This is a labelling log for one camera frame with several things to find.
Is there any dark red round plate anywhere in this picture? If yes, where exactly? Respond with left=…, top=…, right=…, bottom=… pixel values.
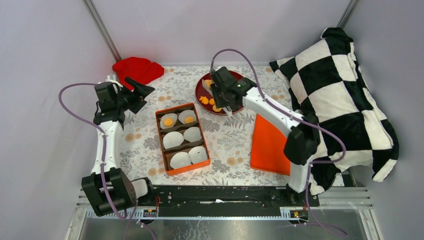
left=195, top=70, right=243, bottom=116

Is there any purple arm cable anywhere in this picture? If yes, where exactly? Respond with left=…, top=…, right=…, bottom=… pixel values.
left=209, top=48, right=349, bottom=238
left=58, top=82, right=128, bottom=221

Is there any round beige biscuit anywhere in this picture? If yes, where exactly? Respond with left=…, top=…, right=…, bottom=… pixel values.
left=212, top=104, right=222, bottom=113
left=202, top=79, right=213, bottom=89
left=162, top=117, right=175, bottom=129
left=184, top=116, right=195, bottom=124

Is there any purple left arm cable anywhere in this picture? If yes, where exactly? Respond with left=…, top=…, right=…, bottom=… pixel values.
left=58, top=82, right=128, bottom=221

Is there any orange cookie tin box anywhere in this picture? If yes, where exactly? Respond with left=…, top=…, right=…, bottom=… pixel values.
left=155, top=103, right=211, bottom=176

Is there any red cloth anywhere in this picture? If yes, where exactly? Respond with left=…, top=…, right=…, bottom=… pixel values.
left=112, top=56, right=165, bottom=90

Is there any black white checkered blanket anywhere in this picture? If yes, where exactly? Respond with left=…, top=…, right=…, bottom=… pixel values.
left=270, top=27, right=400, bottom=195

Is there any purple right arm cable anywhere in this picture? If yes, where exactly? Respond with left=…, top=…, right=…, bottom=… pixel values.
left=209, top=48, right=349, bottom=238

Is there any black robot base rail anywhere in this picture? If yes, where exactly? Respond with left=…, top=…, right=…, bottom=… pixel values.
left=138, top=185, right=320, bottom=218

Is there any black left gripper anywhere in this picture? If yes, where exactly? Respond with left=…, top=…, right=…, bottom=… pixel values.
left=114, top=76, right=155, bottom=114

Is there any orange tin lid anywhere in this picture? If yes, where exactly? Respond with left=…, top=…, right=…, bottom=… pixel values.
left=250, top=114, right=291, bottom=176

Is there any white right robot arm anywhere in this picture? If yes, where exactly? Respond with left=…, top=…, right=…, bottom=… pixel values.
left=210, top=67, right=320, bottom=206

